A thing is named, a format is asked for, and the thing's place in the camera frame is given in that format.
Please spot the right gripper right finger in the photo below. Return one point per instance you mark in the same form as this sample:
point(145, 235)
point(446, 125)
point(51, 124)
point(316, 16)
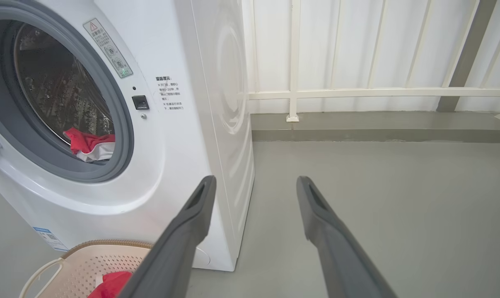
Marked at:
point(341, 265)

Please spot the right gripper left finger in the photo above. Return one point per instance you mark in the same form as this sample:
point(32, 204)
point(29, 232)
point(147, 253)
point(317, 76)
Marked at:
point(171, 256)

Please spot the red and white garment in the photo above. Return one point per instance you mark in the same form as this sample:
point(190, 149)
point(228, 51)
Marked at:
point(113, 285)
point(84, 142)

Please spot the white front-load washing machine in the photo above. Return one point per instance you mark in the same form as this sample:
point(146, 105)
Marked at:
point(171, 165)

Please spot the cream perforated laundry basket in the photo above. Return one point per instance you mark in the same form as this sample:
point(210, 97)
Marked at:
point(80, 265)

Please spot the black door latch socket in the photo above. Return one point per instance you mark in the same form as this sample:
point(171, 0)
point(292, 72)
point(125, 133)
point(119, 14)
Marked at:
point(140, 102)

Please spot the blue white energy sticker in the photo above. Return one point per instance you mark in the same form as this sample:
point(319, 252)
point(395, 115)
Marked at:
point(49, 239)

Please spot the white metal railing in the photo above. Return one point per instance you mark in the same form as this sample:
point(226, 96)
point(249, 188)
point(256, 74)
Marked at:
point(357, 92)

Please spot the grey warning sticker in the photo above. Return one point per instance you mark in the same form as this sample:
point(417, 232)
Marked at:
point(109, 49)

